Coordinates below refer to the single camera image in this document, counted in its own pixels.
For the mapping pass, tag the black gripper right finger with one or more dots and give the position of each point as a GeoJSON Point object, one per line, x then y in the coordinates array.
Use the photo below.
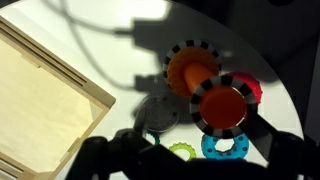
{"type": "Point", "coordinates": [286, 150]}

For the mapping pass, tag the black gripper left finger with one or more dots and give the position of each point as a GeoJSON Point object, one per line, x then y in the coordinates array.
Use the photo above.
{"type": "Point", "coordinates": [126, 156]}

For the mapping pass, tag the light wooden tray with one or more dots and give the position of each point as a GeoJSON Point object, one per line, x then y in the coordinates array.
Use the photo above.
{"type": "Point", "coordinates": [40, 110]}

